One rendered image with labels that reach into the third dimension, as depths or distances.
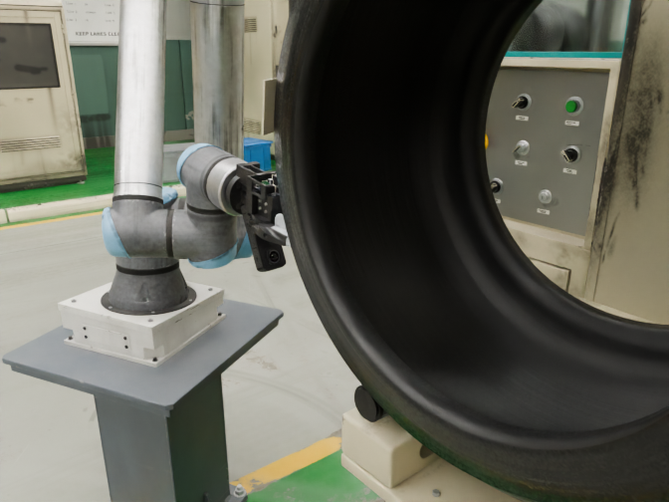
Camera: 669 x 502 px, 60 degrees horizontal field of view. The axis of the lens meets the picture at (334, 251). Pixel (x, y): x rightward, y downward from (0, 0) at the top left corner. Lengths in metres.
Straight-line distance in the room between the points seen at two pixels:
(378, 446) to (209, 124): 0.84
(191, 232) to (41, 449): 1.39
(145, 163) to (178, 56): 7.88
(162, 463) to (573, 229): 1.13
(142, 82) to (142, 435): 0.88
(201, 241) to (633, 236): 0.69
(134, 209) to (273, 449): 1.21
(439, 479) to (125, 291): 0.93
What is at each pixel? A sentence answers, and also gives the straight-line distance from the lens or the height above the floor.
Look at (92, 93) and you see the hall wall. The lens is 8.58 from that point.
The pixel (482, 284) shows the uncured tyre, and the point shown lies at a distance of 0.82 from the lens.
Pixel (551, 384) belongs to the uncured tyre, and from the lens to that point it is 0.75.
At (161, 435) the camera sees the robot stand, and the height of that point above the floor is 0.39.
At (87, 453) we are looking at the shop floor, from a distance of 2.22.
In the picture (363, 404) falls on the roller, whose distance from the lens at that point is 0.69.
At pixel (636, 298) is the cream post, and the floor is 0.97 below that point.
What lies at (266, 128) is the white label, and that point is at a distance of 0.66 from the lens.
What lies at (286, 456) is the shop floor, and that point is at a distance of 2.05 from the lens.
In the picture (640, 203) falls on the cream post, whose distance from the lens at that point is 0.84.
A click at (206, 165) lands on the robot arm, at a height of 1.10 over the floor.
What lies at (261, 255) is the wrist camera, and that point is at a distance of 0.93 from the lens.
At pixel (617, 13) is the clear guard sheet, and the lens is 1.27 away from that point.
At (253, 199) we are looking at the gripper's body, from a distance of 0.88.
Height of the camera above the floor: 1.29
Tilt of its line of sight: 19 degrees down
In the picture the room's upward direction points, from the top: straight up
